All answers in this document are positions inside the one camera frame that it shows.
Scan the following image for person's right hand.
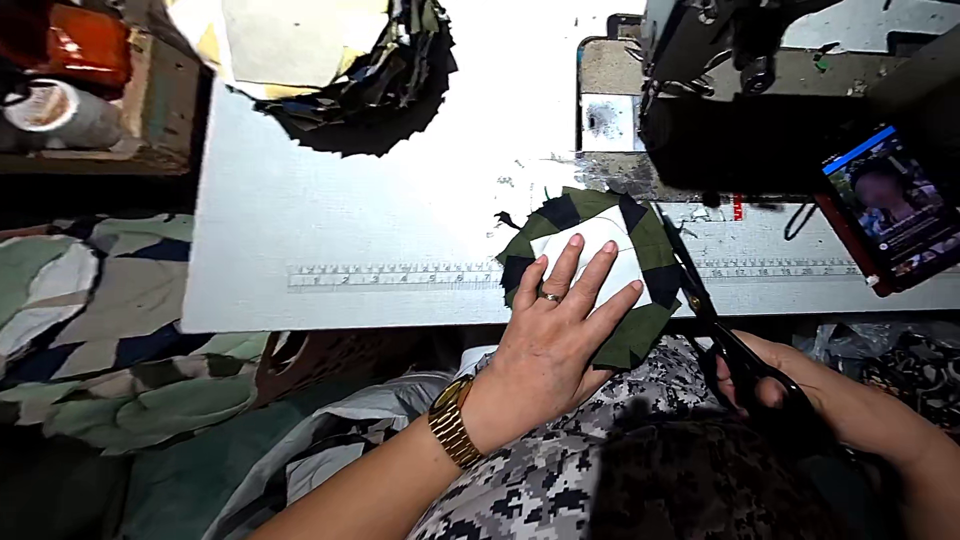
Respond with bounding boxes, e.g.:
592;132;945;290
712;330;834;418

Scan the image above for person's left hand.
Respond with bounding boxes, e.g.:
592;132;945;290
460;233;645;456

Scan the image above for green navy white patchwork piece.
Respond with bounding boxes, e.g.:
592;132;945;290
496;186;684;372

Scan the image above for black scissors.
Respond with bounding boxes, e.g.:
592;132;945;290
654;202;834;455

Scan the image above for person's right forearm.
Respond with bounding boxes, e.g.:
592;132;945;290
810;363;960;540

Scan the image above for person's left forearm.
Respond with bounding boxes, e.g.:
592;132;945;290
247;376;483;540

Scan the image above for clear plastic bag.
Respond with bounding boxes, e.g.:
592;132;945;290
796;322;916;370

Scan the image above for person's body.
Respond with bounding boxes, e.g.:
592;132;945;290
407;334;864;540

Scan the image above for printed ruler tape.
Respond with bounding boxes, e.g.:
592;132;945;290
288;258;864;290

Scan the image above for black white patterned fabric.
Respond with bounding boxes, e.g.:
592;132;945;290
858;332;960;440

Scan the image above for sewing machine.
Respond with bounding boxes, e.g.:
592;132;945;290
576;0;960;210

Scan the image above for grey fabric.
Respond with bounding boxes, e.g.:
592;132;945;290
201;345;496;540

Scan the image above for pink plastic basket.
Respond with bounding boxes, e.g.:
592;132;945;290
253;330;406;411

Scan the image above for smartphone with red case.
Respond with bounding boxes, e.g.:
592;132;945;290
814;124;960;298

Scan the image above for stack of round fabric pieces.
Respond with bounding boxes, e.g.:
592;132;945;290
166;0;459;159

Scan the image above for dark green fabric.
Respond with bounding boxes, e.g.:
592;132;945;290
120;390;331;540

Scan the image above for pile of camouflage patchwork pieces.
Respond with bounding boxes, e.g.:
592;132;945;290
0;214;271;456

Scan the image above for wooden box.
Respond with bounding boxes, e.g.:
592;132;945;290
0;28;213;177

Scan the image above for white thread cone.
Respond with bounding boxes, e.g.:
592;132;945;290
3;78;124;151

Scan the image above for orange plastic object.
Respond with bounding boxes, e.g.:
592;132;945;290
46;4;133;90

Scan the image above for black cord loop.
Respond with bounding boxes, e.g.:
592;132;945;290
783;202;819;242

